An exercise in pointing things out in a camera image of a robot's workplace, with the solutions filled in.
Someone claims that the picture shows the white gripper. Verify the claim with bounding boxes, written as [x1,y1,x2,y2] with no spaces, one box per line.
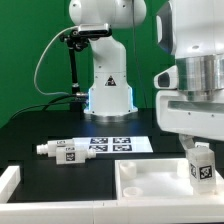
[156,90,224,151]

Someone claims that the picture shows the white square table top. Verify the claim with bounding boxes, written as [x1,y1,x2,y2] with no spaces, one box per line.
[114,157,224,200]

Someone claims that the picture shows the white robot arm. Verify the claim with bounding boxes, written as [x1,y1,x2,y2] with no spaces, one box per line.
[69,0,224,148]

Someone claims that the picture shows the white U-shaped fence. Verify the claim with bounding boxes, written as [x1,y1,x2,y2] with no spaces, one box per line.
[0,166,224,224]

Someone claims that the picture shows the white marker sheet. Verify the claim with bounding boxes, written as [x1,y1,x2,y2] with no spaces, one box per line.
[74,136,152,153]

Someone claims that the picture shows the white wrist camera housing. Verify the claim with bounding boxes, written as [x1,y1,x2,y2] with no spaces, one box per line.
[154,65,179,90]

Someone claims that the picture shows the black cables on table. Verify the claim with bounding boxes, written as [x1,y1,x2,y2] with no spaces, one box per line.
[9,94,88,122]

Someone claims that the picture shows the grey camera on stand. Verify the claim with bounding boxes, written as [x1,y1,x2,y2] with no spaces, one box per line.
[72,23,111,38]

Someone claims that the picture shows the black camera stand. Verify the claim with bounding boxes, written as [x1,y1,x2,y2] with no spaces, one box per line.
[59,33,89,113]

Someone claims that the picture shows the grey camera cable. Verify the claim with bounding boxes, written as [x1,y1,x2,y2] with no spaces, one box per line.
[33,27,78,98]

